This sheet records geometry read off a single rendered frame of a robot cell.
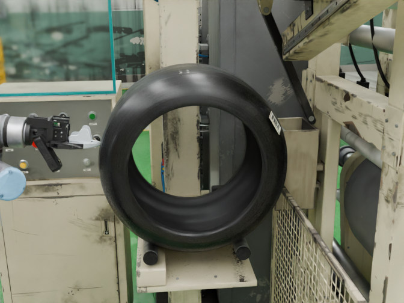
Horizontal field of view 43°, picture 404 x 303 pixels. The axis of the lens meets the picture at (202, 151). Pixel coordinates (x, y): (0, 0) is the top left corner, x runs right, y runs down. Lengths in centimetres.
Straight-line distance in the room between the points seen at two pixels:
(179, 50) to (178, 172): 43
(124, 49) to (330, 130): 878
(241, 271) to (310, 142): 51
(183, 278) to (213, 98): 58
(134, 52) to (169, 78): 905
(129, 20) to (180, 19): 867
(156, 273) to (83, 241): 79
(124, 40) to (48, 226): 832
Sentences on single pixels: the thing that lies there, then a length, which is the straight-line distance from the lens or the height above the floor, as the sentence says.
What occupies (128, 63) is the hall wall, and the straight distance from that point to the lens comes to 1046.
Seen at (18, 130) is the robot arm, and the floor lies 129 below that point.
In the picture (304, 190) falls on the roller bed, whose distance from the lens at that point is 187.
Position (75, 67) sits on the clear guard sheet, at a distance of 212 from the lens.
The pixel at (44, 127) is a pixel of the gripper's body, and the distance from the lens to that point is 153.
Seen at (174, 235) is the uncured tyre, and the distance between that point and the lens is 151.
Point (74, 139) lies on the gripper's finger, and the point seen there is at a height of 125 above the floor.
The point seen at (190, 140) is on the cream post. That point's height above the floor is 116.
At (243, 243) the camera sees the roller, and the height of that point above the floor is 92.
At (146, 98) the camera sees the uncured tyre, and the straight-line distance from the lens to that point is 140.
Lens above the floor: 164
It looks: 17 degrees down
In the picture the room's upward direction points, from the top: 1 degrees counter-clockwise
